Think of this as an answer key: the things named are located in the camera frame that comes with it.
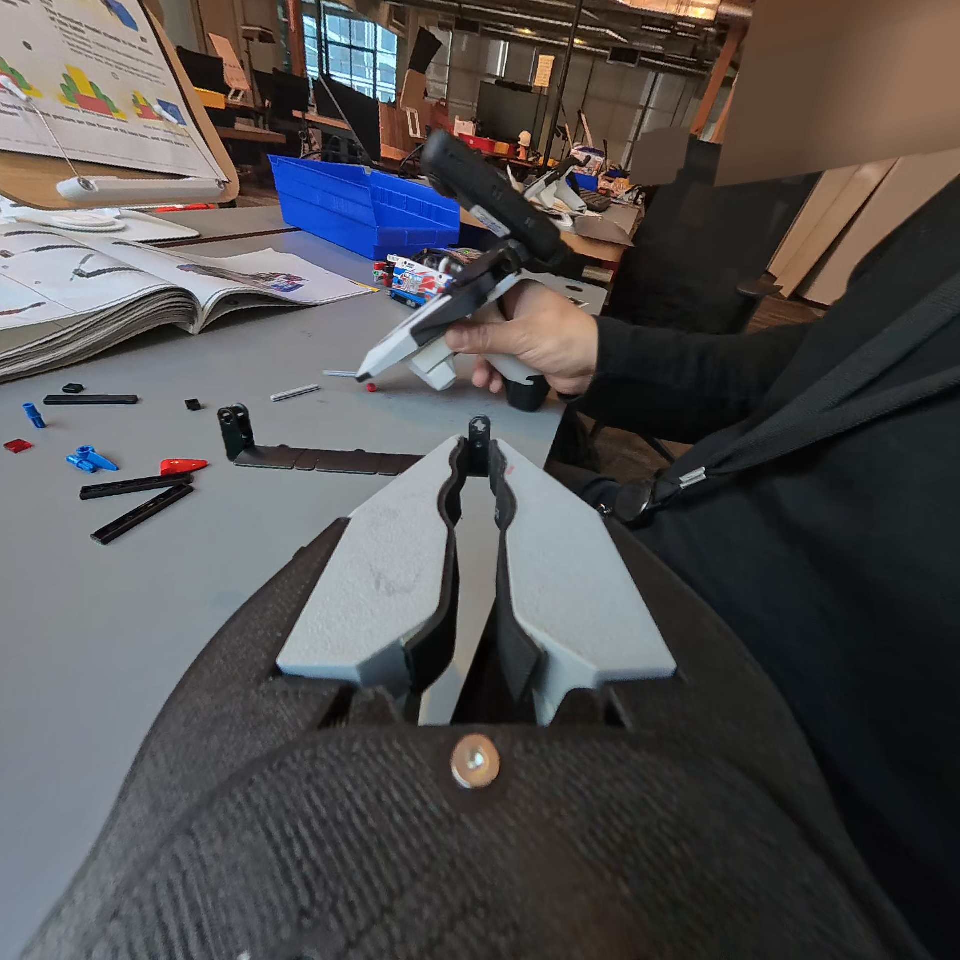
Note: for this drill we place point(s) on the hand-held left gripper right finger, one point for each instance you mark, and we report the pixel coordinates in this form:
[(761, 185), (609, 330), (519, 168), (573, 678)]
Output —
[(585, 592)]

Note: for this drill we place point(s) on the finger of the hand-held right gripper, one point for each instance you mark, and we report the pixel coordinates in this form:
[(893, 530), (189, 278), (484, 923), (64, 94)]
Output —
[(427, 330)]

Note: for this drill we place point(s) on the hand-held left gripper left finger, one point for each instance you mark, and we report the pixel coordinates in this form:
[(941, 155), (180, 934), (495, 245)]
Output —
[(367, 592)]

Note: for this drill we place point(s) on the black axle connector brick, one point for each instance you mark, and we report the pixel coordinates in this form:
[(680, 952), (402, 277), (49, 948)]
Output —
[(346, 461)]

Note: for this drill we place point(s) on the black pin connector brick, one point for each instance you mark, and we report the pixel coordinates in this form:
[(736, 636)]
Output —
[(236, 431)]

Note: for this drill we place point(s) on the person's right forearm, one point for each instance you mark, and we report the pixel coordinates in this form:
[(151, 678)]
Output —
[(697, 375)]

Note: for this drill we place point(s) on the person's right hand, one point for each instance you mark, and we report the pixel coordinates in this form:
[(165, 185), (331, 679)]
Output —
[(547, 345)]

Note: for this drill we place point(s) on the partly built toy car model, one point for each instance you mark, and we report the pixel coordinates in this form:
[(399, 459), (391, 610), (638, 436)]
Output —
[(420, 281)]

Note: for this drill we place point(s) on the idle white black gripper tool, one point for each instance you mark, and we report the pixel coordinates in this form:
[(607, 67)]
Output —
[(559, 191)]

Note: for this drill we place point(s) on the wooden background table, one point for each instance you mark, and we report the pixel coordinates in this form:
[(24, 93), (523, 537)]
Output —
[(600, 240)]

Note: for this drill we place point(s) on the blue storage bin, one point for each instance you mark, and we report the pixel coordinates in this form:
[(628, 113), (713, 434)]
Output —
[(337, 202)]

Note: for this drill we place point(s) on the grid pane window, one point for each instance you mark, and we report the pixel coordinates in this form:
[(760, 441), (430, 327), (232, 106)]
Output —
[(352, 52)]

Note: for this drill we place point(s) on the red wedge brick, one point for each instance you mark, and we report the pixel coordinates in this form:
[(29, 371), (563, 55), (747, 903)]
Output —
[(184, 465)]

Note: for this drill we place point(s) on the long black beam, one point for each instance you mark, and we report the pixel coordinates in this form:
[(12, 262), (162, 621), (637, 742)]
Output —
[(142, 514), (135, 486)]

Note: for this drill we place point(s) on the blue angled brick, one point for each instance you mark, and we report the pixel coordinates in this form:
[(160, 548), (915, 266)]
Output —
[(91, 459)]

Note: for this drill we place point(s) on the wooden document stand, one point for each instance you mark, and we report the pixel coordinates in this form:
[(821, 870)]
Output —
[(195, 112)]

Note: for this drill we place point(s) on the open instruction booklet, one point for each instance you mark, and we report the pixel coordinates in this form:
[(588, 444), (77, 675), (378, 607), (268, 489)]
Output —
[(112, 292)]

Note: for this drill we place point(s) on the long black tile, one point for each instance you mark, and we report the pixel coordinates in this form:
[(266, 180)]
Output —
[(90, 399)]

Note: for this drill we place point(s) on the blue toy pin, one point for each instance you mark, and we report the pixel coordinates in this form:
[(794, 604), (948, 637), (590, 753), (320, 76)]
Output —
[(34, 415)]

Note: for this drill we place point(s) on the dark red small tile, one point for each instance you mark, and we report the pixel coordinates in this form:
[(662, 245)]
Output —
[(17, 445)]

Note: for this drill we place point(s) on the printed instruction sheet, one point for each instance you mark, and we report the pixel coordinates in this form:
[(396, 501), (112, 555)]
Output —
[(90, 127)]

